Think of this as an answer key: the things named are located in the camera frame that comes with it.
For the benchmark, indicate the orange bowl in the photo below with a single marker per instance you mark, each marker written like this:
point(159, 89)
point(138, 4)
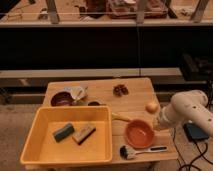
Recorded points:
point(139, 134)

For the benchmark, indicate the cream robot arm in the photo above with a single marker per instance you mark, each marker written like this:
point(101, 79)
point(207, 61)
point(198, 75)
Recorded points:
point(187, 105)

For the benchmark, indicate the brown pine cone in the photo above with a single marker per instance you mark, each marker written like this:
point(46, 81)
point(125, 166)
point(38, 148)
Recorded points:
point(120, 90)

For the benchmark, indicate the small dark cup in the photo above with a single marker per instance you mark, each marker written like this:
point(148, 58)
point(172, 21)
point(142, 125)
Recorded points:
point(93, 103)

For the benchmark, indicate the yellow banana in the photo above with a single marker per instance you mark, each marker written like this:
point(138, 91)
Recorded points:
point(119, 117)

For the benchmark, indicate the crumpled white cloth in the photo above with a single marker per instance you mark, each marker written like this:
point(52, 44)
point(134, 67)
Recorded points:
point(77, 92)

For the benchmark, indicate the wooden table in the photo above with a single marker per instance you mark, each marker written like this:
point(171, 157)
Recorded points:
point(102, 147)

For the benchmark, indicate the dark red bowl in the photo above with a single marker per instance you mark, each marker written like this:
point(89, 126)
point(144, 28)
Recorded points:
point(62, 99)

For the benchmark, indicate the orange fruit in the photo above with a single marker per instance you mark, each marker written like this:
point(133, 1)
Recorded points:
point(151, 107)

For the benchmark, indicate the wooden scrub brush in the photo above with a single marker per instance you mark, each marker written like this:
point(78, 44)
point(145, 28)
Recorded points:
point(83, 133)

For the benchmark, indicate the black bristle brush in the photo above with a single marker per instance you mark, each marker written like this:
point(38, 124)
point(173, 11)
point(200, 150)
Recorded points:
point(128, 152)

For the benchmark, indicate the black foot pedal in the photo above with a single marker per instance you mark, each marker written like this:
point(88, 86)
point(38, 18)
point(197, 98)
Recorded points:
point(194, 133)

